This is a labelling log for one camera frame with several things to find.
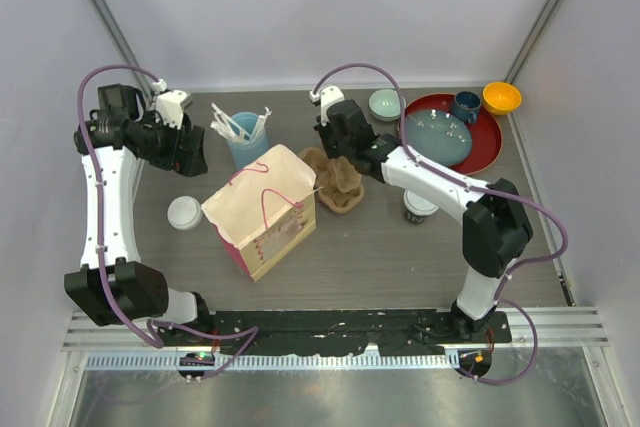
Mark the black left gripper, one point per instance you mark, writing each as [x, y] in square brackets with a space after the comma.
[188, 162]

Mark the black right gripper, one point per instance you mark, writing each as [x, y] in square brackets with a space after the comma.
[324, 133]

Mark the brown cardboard cup carrier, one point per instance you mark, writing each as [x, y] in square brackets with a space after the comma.
[339, 184]

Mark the pink kraft paper bag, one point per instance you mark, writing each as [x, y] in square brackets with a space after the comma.
[265, 210]

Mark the black paper coffee cup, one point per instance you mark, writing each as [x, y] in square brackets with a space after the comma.
[417, 216]

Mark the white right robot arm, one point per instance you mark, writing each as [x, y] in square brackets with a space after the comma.
[495, 229]

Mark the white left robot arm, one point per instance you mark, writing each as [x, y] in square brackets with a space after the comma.
[115, 142]

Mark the mint green ceramic bowl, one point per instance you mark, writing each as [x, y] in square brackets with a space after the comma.
[385, 105]

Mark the light blue straw cup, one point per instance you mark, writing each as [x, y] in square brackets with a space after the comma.
[248, 151]

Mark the dark blue ceramic plate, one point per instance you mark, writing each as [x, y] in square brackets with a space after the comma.
[438, 136]

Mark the dark blue ceramic mug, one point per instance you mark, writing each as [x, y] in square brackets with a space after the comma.
[466, 106]

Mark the red round tray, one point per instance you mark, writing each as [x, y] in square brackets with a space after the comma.
[486, 133]

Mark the orange bowl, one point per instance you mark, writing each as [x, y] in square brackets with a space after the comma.
[501, 98]

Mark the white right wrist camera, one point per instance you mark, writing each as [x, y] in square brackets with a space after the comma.
[324, 98]

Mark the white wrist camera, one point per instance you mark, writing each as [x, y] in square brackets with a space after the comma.
[324, 98]
[170, 104]

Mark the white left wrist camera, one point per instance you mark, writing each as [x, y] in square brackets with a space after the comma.
[170, 104]

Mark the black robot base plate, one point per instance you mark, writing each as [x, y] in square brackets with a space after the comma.
[336, 333]

